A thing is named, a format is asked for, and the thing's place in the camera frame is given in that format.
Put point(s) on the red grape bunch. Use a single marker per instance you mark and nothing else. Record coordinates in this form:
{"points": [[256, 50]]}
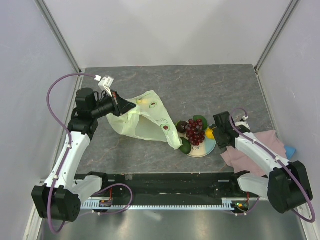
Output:
{"points": [[195, 132]]}

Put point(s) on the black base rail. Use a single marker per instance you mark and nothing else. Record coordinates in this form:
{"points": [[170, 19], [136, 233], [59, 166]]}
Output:
{"points": [[215, 185]]}

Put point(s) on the green avocado print plastic bag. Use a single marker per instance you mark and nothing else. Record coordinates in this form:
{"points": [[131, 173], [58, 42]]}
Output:
{"points": [[149, 121]]}

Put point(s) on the pink cloth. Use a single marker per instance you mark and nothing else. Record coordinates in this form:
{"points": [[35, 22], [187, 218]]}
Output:
{"points": [[241, 162]]}

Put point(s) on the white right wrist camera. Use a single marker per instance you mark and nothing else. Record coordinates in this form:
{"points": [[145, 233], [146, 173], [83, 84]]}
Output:
{"points": [[243, 123]]}

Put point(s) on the aluminium frame post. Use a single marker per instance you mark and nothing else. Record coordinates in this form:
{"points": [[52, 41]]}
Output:
{"points": [[46, 13], [276, 33]]}

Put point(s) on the green avocado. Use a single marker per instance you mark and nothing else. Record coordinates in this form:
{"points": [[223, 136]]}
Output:
{"points": [[186, 147]]}

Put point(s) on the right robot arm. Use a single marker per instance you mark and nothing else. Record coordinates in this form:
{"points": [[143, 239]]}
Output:
{"points": [[284, 184]]}

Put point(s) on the aluminium frame post right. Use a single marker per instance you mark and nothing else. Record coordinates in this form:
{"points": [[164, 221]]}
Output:
{"points": [[276, 33]]}

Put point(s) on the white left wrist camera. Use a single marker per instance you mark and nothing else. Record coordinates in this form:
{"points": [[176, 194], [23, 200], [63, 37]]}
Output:
{"points": [[105, 83]]}

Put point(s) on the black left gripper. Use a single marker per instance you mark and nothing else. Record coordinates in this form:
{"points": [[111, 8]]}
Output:
{"points": [[120, 106]]}

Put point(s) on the white slotted cable duct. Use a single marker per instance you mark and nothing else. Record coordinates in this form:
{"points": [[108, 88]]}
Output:
{"points": [[96, 204]]}

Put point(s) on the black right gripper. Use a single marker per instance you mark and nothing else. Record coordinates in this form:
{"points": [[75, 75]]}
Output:
{"points": [[220, 143]]}

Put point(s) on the aluminium frame post left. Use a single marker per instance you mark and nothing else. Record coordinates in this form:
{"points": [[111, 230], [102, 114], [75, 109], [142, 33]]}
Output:
{"points": [[46, 13]]}

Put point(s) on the cream ceramic plate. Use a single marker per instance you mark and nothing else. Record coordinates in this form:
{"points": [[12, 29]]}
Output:
{"points": [[203, 149]]}

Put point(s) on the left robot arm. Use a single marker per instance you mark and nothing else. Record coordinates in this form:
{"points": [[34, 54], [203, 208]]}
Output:
{"points": [[59, 198]]}

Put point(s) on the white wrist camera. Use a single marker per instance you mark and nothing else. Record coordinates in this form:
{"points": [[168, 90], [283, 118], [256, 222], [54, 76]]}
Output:
{"points": [[105, 83], [243, 123]]}

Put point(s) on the yellow pear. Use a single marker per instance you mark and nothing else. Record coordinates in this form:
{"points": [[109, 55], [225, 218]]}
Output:
{"points": [[210, 133]]}

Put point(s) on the blue object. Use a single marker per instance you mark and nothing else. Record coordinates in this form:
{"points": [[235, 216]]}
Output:
{"points": [[289, 152]]}

